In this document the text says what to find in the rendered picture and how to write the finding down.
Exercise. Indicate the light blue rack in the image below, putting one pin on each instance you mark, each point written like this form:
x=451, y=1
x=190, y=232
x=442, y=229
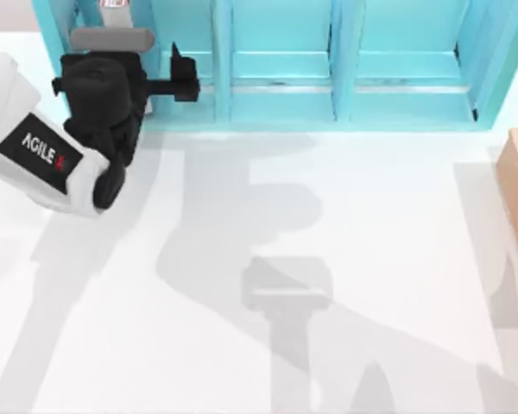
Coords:
x=280, y=64

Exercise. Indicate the white and red bottle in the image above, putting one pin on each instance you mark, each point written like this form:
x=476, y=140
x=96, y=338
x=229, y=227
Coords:
x=115, y=15

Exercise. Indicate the pale grey rounded box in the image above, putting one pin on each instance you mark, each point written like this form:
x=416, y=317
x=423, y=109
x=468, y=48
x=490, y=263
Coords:
x=112, y=39

